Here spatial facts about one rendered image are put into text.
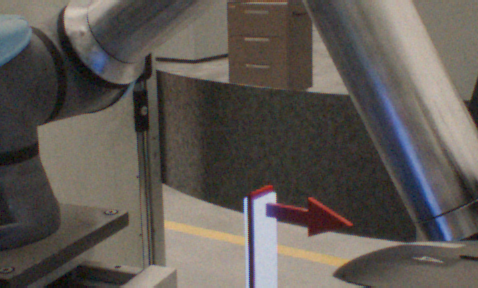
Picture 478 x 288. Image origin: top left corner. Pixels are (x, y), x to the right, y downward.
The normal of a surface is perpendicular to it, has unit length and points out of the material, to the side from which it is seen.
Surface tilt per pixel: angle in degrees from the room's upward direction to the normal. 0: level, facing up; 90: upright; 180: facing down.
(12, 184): 72
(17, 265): 0
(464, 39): 90
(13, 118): 90
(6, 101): 90
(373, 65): 87
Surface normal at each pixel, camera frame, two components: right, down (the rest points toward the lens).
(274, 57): -0.53, 0.21
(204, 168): -0.76, 0.17
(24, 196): 0.75, -0.18
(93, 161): 0.81, 0.11
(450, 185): -0.17, 0.03
